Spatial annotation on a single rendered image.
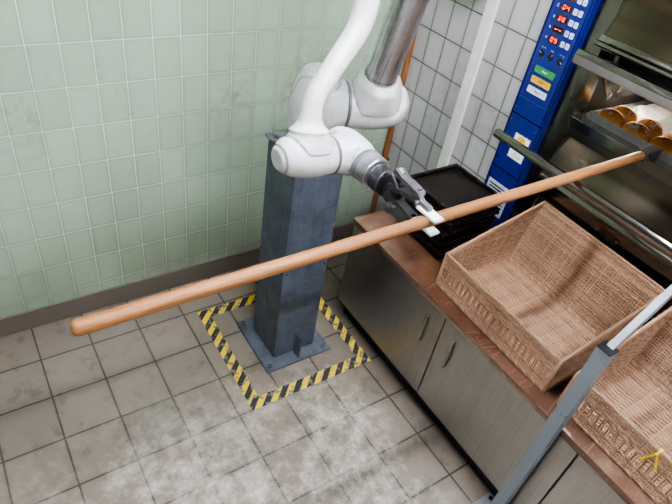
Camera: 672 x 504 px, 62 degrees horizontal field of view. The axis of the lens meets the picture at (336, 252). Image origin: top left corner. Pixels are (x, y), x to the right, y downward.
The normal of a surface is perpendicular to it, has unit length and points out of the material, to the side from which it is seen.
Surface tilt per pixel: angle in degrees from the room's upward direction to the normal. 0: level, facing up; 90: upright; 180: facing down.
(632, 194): 70
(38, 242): 90
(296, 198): 90
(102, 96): 90
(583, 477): 90
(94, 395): 0
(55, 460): 0
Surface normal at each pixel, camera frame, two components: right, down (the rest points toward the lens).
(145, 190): 0.53, 0.60
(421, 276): 0.14, -0.76
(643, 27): -0.73, -0.03
